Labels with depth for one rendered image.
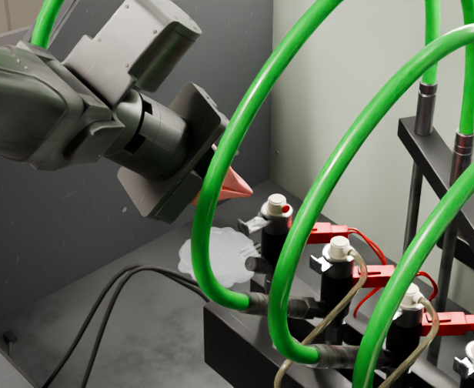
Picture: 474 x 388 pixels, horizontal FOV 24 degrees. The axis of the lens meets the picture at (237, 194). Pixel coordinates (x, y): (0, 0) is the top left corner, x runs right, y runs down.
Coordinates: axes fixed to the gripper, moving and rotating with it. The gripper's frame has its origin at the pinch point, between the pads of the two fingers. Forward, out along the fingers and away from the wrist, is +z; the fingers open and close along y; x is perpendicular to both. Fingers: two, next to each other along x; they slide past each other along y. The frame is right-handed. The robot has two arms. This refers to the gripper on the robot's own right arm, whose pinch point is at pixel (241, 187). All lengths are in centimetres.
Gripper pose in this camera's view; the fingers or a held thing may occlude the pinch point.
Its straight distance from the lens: 96.2
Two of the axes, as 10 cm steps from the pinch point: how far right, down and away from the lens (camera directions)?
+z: 6.6, 3.4, 6.7
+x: -4.3, -5.6, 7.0
